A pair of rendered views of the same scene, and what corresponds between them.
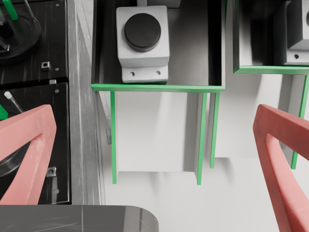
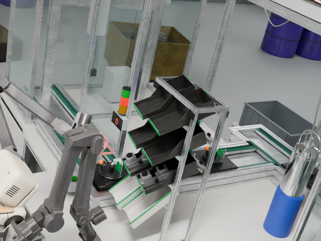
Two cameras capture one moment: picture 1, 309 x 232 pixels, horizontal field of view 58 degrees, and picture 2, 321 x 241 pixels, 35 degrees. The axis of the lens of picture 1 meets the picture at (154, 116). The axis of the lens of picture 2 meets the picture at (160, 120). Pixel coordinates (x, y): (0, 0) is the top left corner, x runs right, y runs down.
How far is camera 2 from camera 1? 2.37 m
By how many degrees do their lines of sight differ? 55
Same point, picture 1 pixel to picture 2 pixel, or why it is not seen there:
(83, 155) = not seen: hidden behind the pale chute
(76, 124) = not seen: hidden behind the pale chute
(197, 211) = (110, 233)
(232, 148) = (130, 215)
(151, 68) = (127, 162)
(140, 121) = (127, 189)
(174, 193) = (113, 226)
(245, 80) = (149, 202)
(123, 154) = (117, 192)
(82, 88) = not seen: hidden behind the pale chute
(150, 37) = (128, 155)
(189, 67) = (133, 170)
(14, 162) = (106, 176)
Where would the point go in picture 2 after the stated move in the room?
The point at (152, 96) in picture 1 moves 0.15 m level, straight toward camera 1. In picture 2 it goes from (134, 186) to (106, 187)
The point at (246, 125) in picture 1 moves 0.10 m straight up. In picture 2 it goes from (138, 212) to (142, 196)
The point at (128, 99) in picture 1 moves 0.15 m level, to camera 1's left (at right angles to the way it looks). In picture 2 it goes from (131, 182) to (123, 167)
